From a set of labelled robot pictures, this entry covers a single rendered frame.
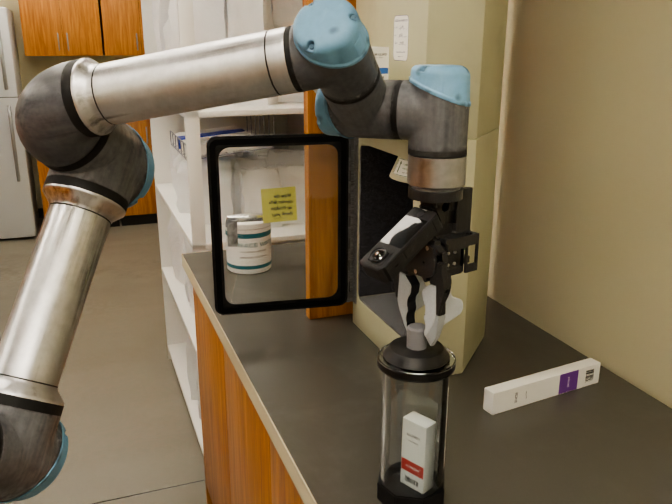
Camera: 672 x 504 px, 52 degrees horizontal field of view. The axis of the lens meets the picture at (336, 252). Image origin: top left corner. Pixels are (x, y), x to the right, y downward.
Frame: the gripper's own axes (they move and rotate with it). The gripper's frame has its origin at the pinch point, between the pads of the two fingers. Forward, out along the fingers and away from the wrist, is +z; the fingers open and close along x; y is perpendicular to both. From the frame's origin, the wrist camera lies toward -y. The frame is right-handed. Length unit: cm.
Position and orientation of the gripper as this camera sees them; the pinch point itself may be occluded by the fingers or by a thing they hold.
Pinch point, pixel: (417, 332)
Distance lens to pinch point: 95.6
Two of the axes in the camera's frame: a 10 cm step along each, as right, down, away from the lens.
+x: -5.9, -2.4, 7.7
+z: 0.0, 9.6, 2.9
